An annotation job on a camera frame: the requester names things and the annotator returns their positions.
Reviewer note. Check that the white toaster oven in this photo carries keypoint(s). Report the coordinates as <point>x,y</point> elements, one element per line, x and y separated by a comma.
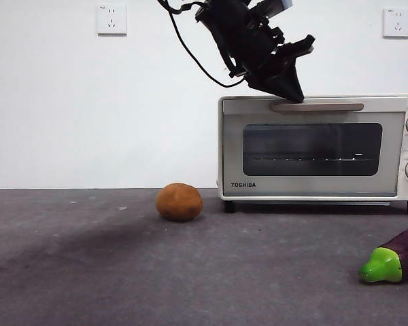
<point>403,149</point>

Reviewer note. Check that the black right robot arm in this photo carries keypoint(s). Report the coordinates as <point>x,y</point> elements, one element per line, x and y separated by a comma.
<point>231,27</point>

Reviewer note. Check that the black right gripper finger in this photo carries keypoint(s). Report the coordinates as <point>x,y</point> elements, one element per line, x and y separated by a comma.
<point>289,79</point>
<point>275,89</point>

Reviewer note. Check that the white wall socket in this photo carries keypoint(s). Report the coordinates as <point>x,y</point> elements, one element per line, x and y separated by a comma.
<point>111,20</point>
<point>397,23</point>

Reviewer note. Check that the brown potato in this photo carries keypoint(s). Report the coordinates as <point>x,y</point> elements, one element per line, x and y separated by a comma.
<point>178,202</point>

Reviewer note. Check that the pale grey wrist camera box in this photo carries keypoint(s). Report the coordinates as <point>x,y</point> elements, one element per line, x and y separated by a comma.
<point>275,6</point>

